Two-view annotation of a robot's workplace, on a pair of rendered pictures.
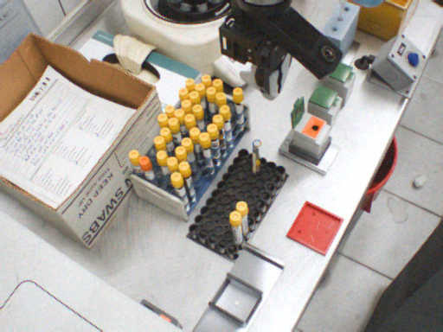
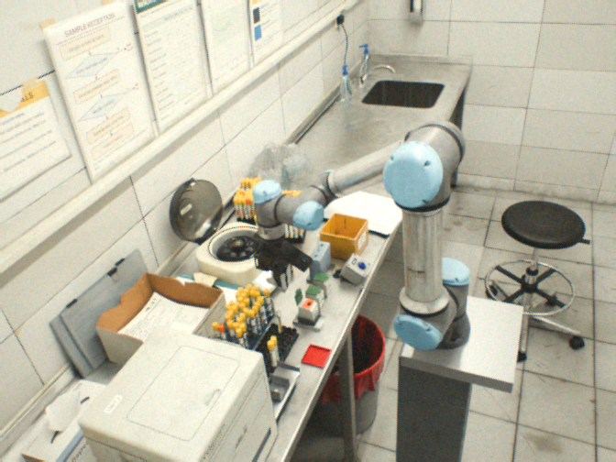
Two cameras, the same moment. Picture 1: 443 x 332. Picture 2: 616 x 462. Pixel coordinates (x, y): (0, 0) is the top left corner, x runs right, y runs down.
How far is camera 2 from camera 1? 0.86 m
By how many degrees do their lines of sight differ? 26
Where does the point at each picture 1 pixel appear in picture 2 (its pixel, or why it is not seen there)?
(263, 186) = (285, 338)
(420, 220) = not seen: hidden behind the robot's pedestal
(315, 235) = (316, 359)
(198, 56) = (243, 279)
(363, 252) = (385, 438)
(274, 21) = (279, 247)
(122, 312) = (225, 347)
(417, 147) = not seen: hidden behind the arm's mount
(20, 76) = (138, 297)
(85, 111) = (181, 313)
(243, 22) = (265, 250)
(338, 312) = not seen: outside the picture
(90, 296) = (212, 345)
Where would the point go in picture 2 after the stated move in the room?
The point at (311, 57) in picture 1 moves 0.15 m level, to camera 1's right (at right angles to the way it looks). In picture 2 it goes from (297, 261) to (348, 248)
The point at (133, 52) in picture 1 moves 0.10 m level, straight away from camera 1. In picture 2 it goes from (206, 280) to (196, 263)
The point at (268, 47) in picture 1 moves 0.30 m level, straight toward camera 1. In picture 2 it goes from (277, 259) to (283, 339)
